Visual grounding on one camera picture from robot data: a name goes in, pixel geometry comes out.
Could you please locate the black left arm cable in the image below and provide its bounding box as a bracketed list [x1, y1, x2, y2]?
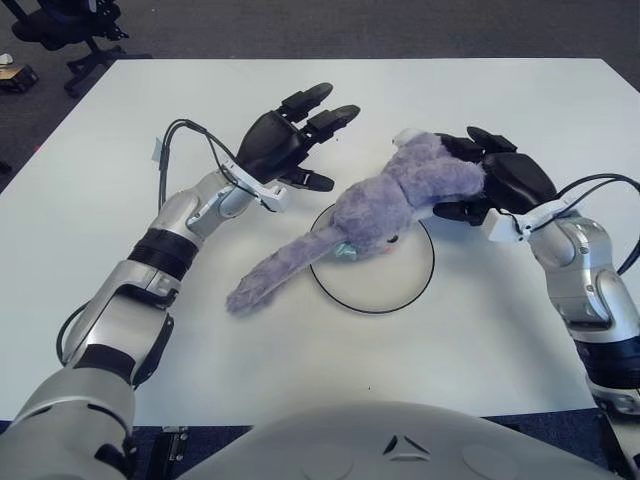
[158, 118, 241, 214]

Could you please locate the grey robot torso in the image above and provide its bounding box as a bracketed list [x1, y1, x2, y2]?
[174, 399, 626, 480]

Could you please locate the black metal bracket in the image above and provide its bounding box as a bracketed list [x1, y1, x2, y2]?
[162, 425, 190, 464]

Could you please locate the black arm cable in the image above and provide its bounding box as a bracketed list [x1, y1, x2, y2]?
[158, 118, 241, 214]
[554, 173, 640, 276]

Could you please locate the white left wrist sensor box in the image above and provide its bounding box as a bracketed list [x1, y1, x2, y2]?
[222, 159, 290, 214]

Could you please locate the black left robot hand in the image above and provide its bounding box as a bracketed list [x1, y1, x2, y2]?
[234, 81, 362, 192]

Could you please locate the white right wrist sensor box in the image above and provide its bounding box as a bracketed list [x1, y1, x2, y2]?
[483, 199, 576, 244]

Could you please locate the white wrist sensor box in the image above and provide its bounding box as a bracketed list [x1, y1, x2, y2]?
[222, 159, 290, 214]
[483, 199, 576, 244]

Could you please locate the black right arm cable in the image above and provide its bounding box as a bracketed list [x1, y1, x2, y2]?
[554, 173, 640, 276]

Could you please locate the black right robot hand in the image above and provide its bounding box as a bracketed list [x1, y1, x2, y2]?
[432, 126, 559, 226]

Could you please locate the white plate with black rim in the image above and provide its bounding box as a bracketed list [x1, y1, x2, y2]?
[308, 203, 435, 316]

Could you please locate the purple plush bunny doll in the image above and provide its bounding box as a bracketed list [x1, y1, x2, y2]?
[226, 128, 487, 319]

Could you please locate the black office chair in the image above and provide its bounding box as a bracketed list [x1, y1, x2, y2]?
[12, 0, 151, 99]

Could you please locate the small cardboard box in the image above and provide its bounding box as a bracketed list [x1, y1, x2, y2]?
[0, 52, 40, 94]

